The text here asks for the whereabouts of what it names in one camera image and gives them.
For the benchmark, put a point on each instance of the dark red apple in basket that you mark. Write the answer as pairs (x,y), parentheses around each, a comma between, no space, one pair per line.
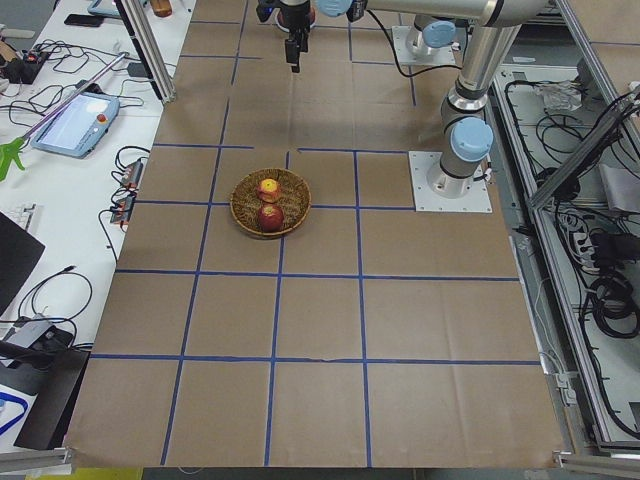
(270,218)

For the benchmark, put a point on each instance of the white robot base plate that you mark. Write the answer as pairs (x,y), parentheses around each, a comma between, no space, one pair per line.
(434,191)

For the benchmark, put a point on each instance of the aluminium frame post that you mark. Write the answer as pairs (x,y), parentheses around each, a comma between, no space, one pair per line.
(145,44)

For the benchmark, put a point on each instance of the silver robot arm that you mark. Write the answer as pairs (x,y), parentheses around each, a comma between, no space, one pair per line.
(468,137)

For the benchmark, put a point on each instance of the black laptop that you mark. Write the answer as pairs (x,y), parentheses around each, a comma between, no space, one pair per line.
(20,253)

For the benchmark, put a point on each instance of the yellowish red apple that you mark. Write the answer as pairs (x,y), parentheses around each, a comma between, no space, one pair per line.
(268,190)

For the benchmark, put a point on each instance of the woven wicker basket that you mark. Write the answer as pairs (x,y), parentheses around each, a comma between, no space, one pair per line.
(295,201)

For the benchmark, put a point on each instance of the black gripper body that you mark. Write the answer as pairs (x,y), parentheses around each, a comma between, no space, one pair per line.
(296,17)

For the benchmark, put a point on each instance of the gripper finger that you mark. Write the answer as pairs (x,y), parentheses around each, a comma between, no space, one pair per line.
(290,49)
(299,45)

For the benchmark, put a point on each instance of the blue teach pendant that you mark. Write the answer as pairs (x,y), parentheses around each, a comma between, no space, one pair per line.
(75,131)

